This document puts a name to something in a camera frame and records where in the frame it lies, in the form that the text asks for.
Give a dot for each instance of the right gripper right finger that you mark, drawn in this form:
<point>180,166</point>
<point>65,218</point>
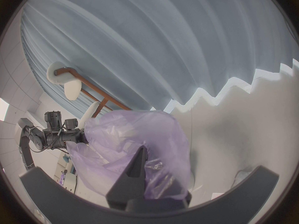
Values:
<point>187,199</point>

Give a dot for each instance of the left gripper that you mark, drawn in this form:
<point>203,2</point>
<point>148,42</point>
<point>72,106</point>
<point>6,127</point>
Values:
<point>73,138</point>

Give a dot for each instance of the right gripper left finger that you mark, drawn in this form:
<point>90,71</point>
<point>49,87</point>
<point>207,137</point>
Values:
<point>130,183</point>

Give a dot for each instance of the purple plastic bag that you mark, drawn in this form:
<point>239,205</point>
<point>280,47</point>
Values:
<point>140,129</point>

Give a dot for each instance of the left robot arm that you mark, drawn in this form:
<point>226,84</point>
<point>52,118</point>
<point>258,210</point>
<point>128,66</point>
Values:
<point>38,140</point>

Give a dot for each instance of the white cushioned wooden chair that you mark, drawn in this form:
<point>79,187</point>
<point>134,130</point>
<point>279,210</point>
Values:
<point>72,90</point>

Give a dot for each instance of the crumpled white paper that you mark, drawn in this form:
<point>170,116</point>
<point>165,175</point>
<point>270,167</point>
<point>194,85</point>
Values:
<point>244,175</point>

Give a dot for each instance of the pale blue curtain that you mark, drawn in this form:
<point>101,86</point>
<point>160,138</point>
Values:
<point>140,43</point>

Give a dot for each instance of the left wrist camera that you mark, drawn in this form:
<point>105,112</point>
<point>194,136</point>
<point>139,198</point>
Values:
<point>71,123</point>

